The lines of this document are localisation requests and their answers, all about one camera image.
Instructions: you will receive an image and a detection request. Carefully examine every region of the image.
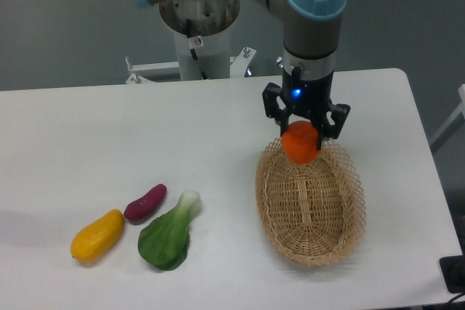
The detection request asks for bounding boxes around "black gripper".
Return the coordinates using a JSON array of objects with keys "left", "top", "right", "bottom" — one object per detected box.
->
[{"left": 262, "top": 68, "right": 351, "bottom": 150}]

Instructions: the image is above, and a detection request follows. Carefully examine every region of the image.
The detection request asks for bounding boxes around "orange fruit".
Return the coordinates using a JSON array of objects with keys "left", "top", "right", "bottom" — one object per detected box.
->
[{"left": 281, "top": 121, "right": 320, "bottom": 165}]

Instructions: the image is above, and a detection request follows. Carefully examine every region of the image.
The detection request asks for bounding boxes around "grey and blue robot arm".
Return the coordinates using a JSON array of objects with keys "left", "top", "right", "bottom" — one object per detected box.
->
[{"left": 132, "top": 0, "right": 350, "bottom": 143}]

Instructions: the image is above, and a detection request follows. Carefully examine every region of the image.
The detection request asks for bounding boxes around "woven wicker basket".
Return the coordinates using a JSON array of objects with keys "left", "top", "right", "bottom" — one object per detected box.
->
[{"left": 255, "top": 139, "right": 366, "bottom": 266}]

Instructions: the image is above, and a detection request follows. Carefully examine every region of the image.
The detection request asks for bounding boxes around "purple sweet potato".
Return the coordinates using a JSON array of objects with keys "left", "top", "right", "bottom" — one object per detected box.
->
[{"left": 124, "top": 184, "right": 167, "bottom": 221}]

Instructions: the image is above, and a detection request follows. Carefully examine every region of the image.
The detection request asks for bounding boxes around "green bok choy leaf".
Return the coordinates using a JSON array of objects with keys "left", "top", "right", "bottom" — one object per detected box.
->
[{"left": 137, "top": 189, "right": 201, "bottom": 271}]

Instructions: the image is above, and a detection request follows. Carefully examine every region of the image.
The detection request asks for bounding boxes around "black device at table edge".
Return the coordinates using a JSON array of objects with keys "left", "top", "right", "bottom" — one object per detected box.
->
[{"left": 439, "top": 255, "right": 464, "bottom": 294}]

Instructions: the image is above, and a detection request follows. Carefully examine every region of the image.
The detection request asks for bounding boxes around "yellow mango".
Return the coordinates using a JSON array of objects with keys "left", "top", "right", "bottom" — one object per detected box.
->
[{"left": 70, "top": 209, "right": 125, "bottom": 264}]

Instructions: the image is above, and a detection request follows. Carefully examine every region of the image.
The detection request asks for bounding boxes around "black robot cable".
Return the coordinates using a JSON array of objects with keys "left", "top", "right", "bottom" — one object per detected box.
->
[{"left": 185, "top": 18, "right": 211, "bottom": 81}]

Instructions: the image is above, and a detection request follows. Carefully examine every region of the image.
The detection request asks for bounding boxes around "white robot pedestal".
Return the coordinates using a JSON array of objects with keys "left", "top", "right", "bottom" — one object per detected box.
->
[{"left": 124, "top": 0, "right": 259, "bottom": 84}]

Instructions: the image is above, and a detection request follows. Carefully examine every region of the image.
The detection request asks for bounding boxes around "white frame at right edge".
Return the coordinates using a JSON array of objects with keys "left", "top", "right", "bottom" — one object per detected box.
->
[{"left": 429, "top": 84, "right": 464, "bottom": 154}]

